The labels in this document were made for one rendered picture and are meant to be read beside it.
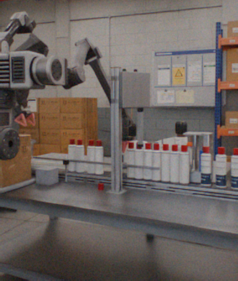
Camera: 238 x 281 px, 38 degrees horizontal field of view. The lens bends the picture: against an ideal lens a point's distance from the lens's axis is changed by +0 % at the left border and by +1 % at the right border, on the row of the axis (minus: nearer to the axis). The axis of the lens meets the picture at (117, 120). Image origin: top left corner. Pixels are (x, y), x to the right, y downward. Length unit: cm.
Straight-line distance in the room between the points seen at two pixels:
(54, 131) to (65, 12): 273
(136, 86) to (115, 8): 515
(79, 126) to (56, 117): 41
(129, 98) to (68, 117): 368
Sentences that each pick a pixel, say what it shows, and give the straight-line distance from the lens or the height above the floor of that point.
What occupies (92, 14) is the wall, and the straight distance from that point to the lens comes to 708.
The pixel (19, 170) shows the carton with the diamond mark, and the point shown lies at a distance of 210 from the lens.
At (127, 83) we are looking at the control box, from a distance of 181.
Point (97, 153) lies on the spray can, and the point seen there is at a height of 101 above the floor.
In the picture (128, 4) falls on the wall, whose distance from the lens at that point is 685.
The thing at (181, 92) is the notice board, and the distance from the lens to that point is 624.
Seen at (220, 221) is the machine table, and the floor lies 83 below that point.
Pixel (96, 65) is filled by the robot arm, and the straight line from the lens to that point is 199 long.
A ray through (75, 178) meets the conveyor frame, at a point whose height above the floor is 85.
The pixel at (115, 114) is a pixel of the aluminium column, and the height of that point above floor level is 125.
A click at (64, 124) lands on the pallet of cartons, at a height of 96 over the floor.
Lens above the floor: 132
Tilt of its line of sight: 3 degrees down
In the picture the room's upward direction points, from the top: straight up
